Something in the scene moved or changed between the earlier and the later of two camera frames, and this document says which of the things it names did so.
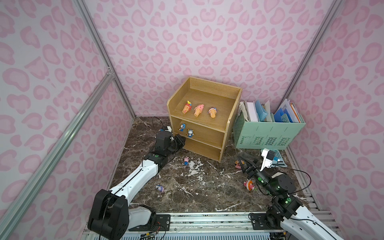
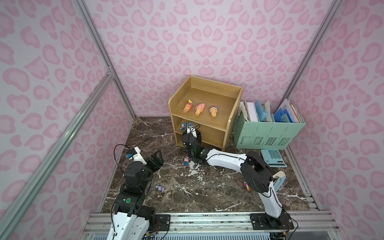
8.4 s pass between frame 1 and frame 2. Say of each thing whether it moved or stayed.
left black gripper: moved
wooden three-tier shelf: stayed
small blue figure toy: stayed
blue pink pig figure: stayed
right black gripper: moved
